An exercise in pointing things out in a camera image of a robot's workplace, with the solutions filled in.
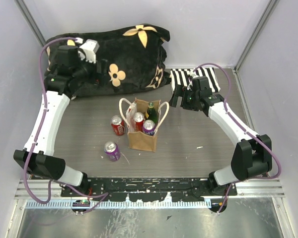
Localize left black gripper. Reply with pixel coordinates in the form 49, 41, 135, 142
75, 54, 113, 87

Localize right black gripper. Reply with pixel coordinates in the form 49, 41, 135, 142
168, 84, 200, 112

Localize green glass bottle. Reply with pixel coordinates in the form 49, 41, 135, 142
145, 102, 158, 124

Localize purple Fanta can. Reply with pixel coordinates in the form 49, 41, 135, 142
143, 119, 156, 136

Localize red cola can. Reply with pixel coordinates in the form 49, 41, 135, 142
111, 115, 125, 136
133, 112, 145, 132

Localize brown canvas tote bag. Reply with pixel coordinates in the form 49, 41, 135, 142
119, 98, 169, 152

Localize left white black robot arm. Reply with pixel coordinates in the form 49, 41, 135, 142
13, 40, 107, 196

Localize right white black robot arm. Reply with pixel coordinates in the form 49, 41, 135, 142
169, 76, 272, 195

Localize black white striped cloth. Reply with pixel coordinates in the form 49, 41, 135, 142
170, 67, 221, 93

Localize black floral plush blanket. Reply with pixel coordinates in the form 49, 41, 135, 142
44, 24, 171, 97

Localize purple soda can front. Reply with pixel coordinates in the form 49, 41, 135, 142
104, 141, 121, 161

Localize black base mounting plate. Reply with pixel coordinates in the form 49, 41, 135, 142
61, 176, 238, 203

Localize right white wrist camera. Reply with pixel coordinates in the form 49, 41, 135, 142
187, 71, 196, 91

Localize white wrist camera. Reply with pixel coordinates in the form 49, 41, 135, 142
75, 38, 99, 63
187, 71, 196, 91

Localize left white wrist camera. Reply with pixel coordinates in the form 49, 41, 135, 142
75, 38, 99, 63

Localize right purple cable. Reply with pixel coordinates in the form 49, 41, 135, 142
192, 62, 282, 214

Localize purple cable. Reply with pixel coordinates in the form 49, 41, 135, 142
192, 62, 282, 214
23, 36, 109, 214

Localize left aluminium frame post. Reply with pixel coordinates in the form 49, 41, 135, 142
14, 0, 46, 47

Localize aluminium frame post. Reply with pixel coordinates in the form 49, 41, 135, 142
14, 0, 46, 47
234, 0, 280, 72

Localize slotted cable duct rail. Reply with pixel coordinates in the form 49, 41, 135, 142
25, 199, 211, 209

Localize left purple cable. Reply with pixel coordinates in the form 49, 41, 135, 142
23, 36, 109, 214

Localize right aluminium frame post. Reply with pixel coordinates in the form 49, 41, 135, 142
234, 0, 280, 72

